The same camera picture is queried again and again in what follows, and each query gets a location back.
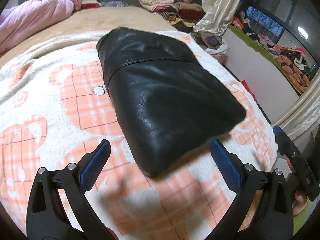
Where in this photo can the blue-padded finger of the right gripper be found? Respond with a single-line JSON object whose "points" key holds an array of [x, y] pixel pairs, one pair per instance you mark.
{"points": [[287, 148]]}

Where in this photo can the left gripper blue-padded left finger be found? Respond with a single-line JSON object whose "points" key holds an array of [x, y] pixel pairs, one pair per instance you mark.
{"points": [[46, 216]]}

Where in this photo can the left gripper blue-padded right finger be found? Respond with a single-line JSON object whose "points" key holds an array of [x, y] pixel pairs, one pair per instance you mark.
{"points": [[273, 218]]}

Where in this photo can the black leather jacket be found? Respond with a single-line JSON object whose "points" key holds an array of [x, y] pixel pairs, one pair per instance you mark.
{"points": [[166, 103]]}

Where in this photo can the clothes on window sill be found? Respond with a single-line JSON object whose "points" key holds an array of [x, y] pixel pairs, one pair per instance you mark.
{"points": [[290, 61]]}

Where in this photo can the bag of clothes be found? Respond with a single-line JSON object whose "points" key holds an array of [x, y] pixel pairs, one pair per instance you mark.
{"points": [[212, 44]]}

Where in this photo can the pile of folded clothes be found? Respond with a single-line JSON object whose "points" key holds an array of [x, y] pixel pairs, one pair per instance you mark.
{"points": [[181, 14]]}

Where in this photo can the small folded clothes by pillow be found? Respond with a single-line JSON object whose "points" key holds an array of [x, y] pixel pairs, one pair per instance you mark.
{"points": [[94, 4]]}

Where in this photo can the person's right hand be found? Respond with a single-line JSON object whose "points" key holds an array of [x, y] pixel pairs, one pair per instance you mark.
{"points": [[298, 195]]}

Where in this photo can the person's left hand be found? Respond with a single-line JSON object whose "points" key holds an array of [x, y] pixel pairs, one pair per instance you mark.
{"points": [[112, 233]]}

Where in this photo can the white orange patterned blanket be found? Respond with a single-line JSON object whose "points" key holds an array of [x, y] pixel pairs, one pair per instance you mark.
{"points": [[55, 108]]}

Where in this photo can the window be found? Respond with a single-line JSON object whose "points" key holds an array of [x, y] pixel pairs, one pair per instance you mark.
{"points": [[288, 22]]}

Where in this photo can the cream satin curtain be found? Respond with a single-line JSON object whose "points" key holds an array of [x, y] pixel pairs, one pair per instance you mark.
{"points": [[218, 15]]}

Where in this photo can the pink quilted duvet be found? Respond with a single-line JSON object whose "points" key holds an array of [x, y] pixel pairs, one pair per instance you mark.
{"points": [[22, 21]]}

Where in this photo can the tan plush bedspread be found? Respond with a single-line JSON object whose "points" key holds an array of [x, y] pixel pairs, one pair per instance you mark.
{"points": [[99, 19]]}

